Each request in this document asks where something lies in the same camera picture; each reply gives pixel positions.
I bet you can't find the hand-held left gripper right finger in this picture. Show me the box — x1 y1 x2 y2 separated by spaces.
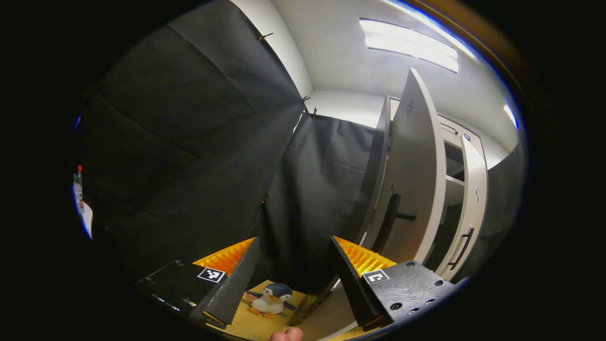
330 235 457 332

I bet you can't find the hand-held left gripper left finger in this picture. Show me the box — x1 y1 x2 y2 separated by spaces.
136 237 262 330

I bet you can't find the white shoe cabinet door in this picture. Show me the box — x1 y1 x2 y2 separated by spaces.
365 68 447 266
435 134 489 281

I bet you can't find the white and grey shoe cabinet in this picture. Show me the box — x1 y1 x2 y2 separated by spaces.
355 95 488 280

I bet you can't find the white cabinet drawer front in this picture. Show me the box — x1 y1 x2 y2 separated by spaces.
438 115 484 157

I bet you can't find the plush penguin toy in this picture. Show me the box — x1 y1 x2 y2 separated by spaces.
244 283 297 319

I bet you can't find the white printed board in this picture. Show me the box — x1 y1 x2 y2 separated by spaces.
72 164 94 240

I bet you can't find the small ceiling light panel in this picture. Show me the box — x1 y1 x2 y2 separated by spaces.
503 103 520 130

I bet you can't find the large ceiling light panel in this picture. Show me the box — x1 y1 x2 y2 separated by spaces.
359 18 460 73

